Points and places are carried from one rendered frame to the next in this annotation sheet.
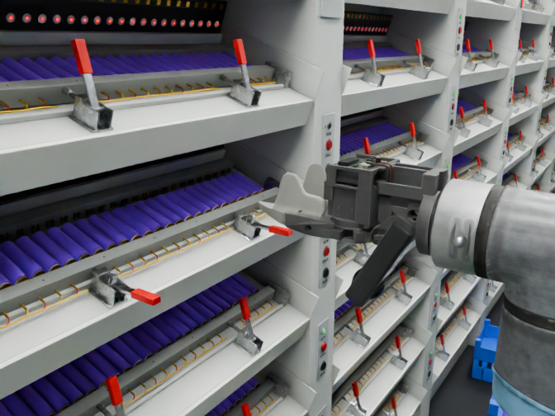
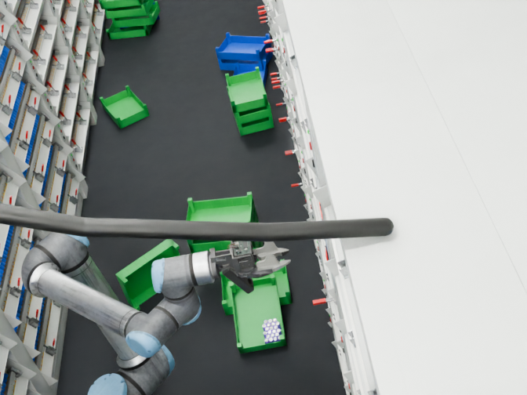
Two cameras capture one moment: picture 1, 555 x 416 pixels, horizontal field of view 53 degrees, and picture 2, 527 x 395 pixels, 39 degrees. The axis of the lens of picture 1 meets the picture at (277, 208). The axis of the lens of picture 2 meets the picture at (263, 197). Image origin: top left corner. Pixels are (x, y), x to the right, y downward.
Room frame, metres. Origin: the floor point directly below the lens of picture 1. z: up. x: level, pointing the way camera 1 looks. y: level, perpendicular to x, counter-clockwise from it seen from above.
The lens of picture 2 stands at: (1.87, -0.75, 2.53)
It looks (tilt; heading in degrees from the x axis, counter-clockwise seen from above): 41 degrees down; 149
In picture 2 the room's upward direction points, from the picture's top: 13 degrees counter-clockwise
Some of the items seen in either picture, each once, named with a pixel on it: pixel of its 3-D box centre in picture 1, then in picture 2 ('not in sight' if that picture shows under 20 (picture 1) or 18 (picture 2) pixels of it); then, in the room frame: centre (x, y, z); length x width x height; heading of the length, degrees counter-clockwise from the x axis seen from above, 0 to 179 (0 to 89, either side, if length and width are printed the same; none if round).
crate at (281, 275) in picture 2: not in sight; (255, 287); (-0.15, 0.31, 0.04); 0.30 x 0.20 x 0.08; 56
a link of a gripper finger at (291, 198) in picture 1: (289, 197); (270, 248); (0.61, -0.01, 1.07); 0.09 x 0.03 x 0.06; 63
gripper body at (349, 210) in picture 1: (385, 205); (234, 260); (0.57, -0.11, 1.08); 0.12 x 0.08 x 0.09; 55
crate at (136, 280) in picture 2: not in sight; (153, 274); (-0.51, 0.00, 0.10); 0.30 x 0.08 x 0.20; 91
